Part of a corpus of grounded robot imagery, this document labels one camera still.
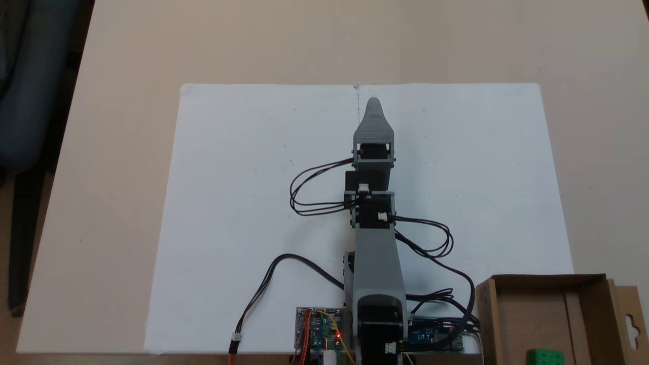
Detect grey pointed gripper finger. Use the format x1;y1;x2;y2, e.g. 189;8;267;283
353;97;395;144

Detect green dice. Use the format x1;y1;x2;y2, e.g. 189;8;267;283
526;348;565;365

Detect white paper sheet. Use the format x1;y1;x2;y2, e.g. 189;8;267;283
357;83;575;355
144;83;361;355

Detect grey motor controller board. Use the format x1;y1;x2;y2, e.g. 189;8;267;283
295;306;350;351

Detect blue power converter board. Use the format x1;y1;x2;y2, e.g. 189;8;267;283
406;316;465;352

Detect brown cardboard box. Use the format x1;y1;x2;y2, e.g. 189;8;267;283
475;273;647;365

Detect blue grey office chair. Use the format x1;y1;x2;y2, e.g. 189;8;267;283
0;0;95;318

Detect black servo cable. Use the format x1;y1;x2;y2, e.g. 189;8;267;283
392;216;454;259
394;231;481;331
290;158;356;217

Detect black power cable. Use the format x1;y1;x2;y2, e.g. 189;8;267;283
228;253;346;355

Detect yellow wire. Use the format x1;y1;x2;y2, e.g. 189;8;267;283
316;310;356;365

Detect red orange wire pair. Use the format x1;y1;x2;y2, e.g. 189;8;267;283
228;314;311;365

